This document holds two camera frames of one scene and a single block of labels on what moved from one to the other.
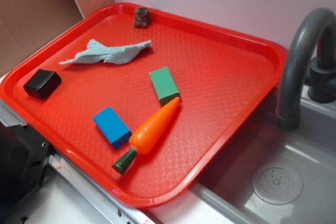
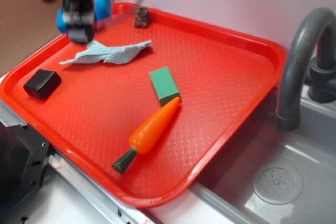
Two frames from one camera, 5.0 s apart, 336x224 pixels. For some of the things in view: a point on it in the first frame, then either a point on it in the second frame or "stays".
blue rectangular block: (112, 127) → (103, 10)
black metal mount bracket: (24, 154) stays
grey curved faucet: (300, 67) stays
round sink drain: (277, 185) stays
